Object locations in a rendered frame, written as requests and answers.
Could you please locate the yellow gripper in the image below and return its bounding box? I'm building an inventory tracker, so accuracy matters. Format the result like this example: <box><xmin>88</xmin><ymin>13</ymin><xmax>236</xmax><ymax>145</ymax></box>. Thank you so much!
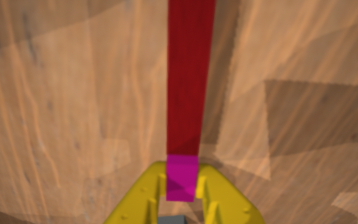
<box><xmin>103</xmin><ymin>161</ymin><xmax>266</xmax><ymax>224</ymax></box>

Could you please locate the red rod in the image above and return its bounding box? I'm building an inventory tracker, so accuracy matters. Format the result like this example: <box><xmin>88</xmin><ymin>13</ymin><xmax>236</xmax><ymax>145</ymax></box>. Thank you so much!
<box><xmin>167</xmin><ymin>0</ymin><xmax>216</xmax><ymax>156</ymax></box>

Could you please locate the grey rectangular block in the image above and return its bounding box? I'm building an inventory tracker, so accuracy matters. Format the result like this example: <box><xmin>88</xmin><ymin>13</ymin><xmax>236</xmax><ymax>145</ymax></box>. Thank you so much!
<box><xmin>157</xmin><ymin>215</ymin><xmax>188</xmax><ymax>224</ymax></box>

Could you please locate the magenta rectangular block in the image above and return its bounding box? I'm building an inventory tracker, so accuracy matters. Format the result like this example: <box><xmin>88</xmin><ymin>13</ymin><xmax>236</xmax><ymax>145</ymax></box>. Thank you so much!
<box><xmin>166</xmin><ymin>154</ymin><xmax>198</xmax><ymax>202</ymax></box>

